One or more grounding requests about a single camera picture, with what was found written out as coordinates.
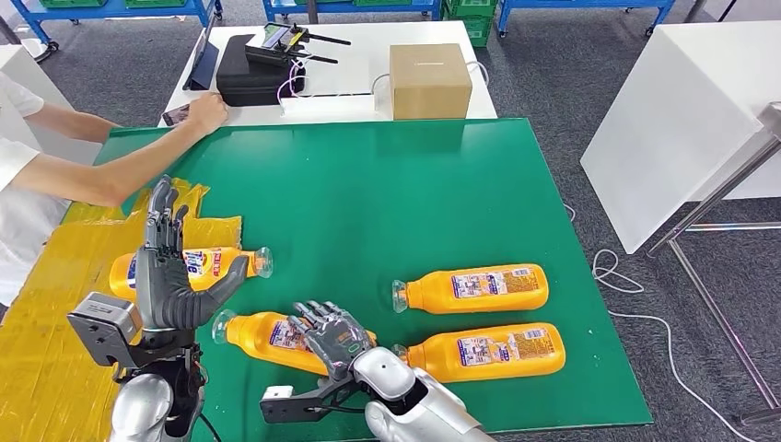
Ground person's hand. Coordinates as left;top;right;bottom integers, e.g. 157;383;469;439
184;92;230;136

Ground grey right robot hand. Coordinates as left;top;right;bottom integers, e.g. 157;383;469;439
286;300;379;382

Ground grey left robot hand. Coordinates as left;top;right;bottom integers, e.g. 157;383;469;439
134;175;251;331

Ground orange detergent bottle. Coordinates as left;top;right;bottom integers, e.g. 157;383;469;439
211;308;379;377
108;245;274;303
391;321;566;384
391;263;551;315

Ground dark smartphone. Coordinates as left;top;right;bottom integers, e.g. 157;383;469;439
161;104;192;127

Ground dark blue tablet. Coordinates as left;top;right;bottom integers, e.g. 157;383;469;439
182;15;221;91

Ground black carrying case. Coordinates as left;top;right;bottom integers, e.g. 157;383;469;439
216;34;307;108

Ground black remote controller with antennas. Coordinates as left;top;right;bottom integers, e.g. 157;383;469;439
245;22;353;67

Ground yellow taped cardboard sheet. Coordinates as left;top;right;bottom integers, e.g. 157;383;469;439
0;177;243;442

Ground blue metal rack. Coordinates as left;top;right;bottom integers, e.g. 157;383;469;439
496;0;677;38
262;0;442;24
10;0;224;53

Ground green table mat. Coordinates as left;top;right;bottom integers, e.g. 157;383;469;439
61;119;654;442

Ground person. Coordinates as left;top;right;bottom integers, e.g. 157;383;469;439
0;70;230;307

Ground white table with devices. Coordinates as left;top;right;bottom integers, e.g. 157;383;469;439
159;21;498;129

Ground white cabinet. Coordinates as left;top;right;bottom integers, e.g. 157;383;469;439
0;43;102;165

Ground brown cardboard box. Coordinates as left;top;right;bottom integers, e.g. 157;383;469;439
389;43;473;122

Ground green plastic crate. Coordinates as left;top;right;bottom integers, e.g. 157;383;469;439
443;0;496;49

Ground large white table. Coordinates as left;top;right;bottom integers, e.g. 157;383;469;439
579;21;781;256

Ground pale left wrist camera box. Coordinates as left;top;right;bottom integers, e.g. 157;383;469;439
66;292;145;367

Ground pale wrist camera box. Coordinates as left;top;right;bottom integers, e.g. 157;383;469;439
259;372;367;425
66;292;145;367

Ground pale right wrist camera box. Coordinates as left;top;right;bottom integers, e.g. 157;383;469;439
259;372;367;425

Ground white cable at controller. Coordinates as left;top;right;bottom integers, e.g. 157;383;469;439
275;55;309;116

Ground white cable behind box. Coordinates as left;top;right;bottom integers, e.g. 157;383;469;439
372;61;489;114

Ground white floor cable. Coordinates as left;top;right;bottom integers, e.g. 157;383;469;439
562;202;758;442

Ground metal table frame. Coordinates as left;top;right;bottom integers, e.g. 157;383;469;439
645;102;781;428

